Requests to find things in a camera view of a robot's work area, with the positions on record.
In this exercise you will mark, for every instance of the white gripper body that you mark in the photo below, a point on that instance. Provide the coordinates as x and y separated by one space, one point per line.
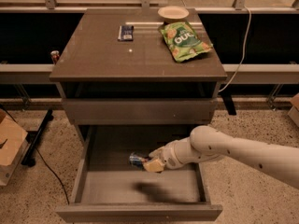
168 158

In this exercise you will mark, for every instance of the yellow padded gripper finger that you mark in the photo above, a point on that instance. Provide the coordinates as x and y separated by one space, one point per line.
154 166

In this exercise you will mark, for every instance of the blue redbull can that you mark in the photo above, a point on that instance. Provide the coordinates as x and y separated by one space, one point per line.
138 160

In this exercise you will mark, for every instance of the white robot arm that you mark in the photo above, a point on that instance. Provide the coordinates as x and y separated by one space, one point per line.
206 143

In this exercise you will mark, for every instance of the closed grey upper drawer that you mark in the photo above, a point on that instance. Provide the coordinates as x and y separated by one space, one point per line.
139 111

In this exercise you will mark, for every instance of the open grey drawer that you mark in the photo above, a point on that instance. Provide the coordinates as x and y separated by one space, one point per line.
109 189

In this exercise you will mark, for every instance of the grey drawer cabinet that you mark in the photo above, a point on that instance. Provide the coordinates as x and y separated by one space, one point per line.
96 65

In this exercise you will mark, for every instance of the red soda can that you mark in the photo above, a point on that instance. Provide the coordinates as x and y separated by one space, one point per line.
55 56

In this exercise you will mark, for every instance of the green chip bag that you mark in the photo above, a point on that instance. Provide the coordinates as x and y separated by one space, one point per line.
183 42

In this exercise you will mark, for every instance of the black metal stand foot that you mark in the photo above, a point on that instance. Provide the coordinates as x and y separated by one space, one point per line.
33 138

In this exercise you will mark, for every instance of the dark blue snack bar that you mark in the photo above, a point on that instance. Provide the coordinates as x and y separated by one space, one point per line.
126 33

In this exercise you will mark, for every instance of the cardboard box right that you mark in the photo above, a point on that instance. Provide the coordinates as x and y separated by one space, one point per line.
294 111

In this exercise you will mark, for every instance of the cardboard box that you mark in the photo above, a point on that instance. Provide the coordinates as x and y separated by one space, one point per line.
12 145
294 111

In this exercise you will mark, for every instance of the white paper bowl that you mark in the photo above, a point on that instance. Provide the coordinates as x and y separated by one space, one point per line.
173 14

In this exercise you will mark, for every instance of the cardboard box left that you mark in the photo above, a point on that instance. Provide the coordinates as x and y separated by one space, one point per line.
12 145

